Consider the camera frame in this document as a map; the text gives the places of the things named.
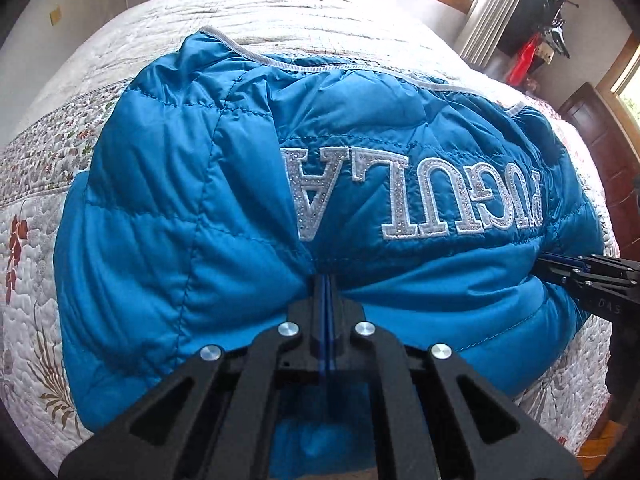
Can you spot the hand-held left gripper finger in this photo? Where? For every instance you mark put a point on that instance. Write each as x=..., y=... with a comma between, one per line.
x=333, y=310
x=322, y=310

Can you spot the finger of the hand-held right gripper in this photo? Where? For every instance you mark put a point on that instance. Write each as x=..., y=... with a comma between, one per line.
x=562, y=260
x=557, y=274

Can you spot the blue puffer jacket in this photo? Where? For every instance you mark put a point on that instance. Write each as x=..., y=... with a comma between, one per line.
x=200, y=210

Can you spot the small wooden framed window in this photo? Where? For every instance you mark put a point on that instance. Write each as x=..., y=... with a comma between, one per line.
x=629, y=85

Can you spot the grey striped curtain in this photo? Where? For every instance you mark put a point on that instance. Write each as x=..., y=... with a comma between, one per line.
x=492, y=15

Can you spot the wooden coat rack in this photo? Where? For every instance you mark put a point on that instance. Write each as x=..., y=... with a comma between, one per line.
x=564, y=0

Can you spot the floral quilt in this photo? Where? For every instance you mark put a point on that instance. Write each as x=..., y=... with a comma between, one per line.
x=40, y=240

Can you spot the yellow wall sticker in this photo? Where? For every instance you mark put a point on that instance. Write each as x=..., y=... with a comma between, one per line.
x=55, y=15

